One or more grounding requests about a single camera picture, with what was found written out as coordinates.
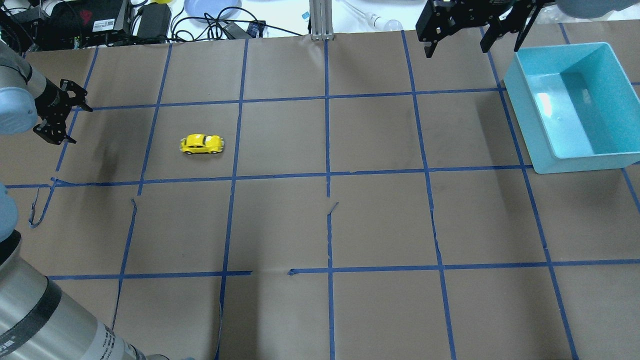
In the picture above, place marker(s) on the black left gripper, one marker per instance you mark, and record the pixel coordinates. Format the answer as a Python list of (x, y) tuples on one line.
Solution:
[(46, 100)]

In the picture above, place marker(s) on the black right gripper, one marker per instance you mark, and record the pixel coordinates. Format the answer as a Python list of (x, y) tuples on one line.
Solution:
[(500, 26)]

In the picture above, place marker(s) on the yellow toy beetle car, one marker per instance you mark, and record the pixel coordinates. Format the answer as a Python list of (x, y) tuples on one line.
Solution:
[(198, 143)]

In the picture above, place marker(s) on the black computer box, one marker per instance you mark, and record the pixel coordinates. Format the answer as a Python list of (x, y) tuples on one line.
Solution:
[(78, 24)]

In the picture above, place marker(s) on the light bulb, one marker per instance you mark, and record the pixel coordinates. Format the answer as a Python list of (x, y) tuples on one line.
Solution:
[(383, 24)]

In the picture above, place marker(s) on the black power adapter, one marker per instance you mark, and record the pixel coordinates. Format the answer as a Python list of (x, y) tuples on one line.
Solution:
[(153, 23)]

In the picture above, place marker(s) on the light blue plastic bin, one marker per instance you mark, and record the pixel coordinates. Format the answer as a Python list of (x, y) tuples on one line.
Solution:
[(576, 108)]

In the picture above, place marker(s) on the blue plate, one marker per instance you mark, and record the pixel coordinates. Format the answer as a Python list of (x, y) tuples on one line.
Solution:
[(225, 9)]

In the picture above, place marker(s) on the aluminium frame post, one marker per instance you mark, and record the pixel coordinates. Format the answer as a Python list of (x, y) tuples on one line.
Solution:
[(321, 20)]

